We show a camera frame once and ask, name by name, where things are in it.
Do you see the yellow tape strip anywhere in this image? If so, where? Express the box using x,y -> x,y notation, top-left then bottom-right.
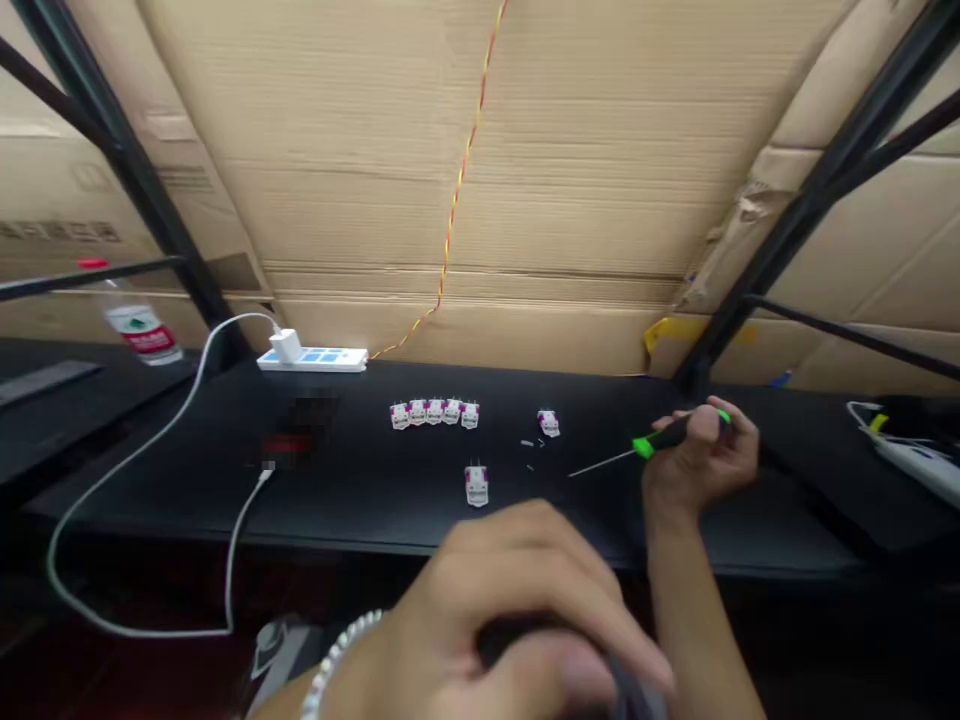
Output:
642,314 -> 760,355

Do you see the green and black screwdriver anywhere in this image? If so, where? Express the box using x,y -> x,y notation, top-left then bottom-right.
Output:
567,408 -> 733,479

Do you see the grey metal part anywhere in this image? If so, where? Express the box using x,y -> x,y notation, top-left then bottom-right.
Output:
243,613 -> 320,720

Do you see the printed cardboard box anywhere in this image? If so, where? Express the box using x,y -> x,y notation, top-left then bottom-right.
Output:
0,0 -> 275,350

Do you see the person's left hand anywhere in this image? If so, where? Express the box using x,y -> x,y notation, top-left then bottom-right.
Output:
328,498 -> 675,720

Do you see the person's right hand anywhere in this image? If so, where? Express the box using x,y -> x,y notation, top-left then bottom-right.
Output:
641,395 -> 761,520

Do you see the black metal frame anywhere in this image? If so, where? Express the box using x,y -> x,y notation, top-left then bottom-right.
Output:
0,0 -> 253,373
673,0 -> 960,400

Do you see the black phone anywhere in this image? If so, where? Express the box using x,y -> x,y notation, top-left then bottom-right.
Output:
245,389 -> 340,475

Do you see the white power strip with cables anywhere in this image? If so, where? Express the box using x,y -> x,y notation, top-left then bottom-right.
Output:
845,399 -> 960,505

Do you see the torn cardboard box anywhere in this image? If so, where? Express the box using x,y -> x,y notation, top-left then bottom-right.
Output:
648,0 -> 960,397

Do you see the white charging cable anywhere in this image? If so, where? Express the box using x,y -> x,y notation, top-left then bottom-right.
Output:
46,311 -> 283,640

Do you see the large flat cardboard sheet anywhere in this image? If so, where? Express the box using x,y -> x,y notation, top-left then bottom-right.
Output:
137,0 -> 864,378

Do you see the red and yellow twisted wire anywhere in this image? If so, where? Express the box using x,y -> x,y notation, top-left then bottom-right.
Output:
367,0 -> 512,362

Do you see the clear bottle with red cap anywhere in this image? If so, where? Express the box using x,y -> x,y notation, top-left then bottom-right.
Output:
77,257 -> 184,368

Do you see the white and blue power strip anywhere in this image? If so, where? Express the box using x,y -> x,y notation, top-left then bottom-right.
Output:
256,346 -> 371,374

